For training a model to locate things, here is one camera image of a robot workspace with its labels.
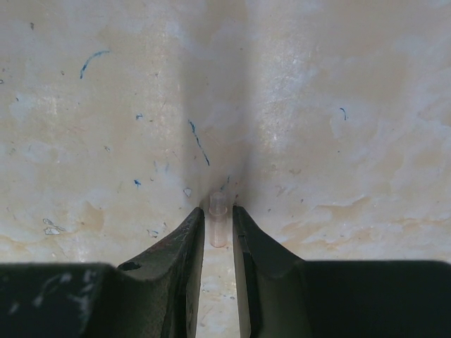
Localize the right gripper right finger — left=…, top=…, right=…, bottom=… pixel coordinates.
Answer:
left=233, top=206, right=313, bottom=337

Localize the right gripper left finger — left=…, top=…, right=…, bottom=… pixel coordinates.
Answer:
left=117, top=207, right=205, bottom=337

